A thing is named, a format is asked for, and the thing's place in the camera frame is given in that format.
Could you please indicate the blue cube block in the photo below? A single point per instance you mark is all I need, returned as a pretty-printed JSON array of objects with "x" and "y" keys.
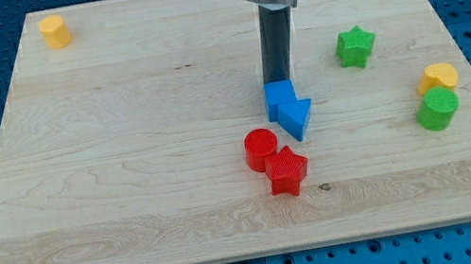
[{"x": 277, "y": 93}]

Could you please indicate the red cylinder block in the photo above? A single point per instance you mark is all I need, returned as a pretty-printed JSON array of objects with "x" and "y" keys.
[{"x": 259, "y": 144}]

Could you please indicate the blue triangle block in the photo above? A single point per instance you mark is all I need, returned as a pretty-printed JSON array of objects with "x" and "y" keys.
[{"x": 293, "y": 117}]

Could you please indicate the red star block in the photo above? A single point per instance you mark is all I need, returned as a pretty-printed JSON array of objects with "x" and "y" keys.
[{"x": 286, "y": 170}]

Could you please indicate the light wooden board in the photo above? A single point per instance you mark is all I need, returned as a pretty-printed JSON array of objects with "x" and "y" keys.
[{"x": 126, "y": 146}]

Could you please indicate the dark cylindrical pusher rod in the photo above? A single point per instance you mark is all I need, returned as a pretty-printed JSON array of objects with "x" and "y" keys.
[{"x": 275, "y": 43}]

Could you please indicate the green star block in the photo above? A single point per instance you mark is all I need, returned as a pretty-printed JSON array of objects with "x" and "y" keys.
[{"x": 354, "y": 47}]

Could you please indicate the green cylinder block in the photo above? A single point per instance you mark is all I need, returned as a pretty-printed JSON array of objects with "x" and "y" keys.
[{"x": 437, "y": 109}]

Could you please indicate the yellow heart block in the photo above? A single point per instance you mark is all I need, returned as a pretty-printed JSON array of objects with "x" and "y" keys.
[{"x": 438, "y": 75}]

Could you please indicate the yellow hexagon block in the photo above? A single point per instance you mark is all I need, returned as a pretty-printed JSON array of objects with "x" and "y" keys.
[{"x": 55, "y": 31}]

